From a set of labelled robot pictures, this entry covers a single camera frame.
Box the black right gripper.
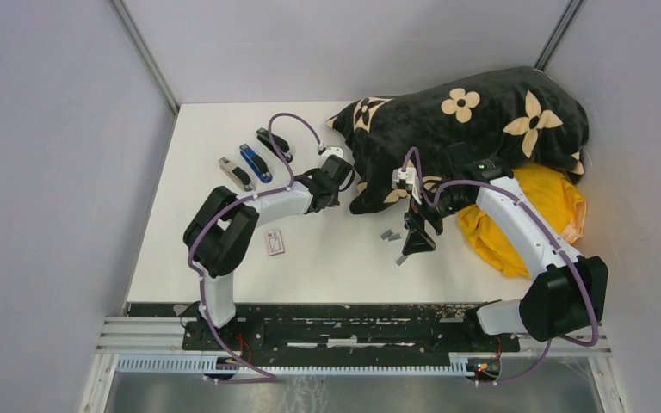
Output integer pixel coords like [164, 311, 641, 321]
[401, 183, 472, 256]

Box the blue stapler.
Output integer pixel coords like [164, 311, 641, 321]
[239, 144, 273, 183]

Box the black stapler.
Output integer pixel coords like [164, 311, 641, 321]
[256, 128, 293, 163]

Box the red white staple box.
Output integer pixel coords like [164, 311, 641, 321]
[265, 230, 286, 256]

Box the beige stapler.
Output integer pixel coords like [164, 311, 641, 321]
[218, 157, 255, 192]

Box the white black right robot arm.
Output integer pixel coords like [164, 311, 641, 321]
[392, 143, 608, 351]

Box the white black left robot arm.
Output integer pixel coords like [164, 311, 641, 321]
[183, 155, 352, 350]

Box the yellow crumpled cloth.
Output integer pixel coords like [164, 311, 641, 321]
[458, 163, 587, 280]

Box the black floral plush pillow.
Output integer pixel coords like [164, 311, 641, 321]
[327, 66, 590, 215]

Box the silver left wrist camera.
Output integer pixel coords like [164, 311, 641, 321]
[318, 145, 343, 158]

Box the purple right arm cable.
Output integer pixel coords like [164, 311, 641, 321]
[401, 147, 601, 385]

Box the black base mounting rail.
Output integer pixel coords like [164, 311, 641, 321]
[125, 300, 583, 369]

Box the white slotted cable duct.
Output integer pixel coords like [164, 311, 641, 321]
[114, 352, 503, 379]

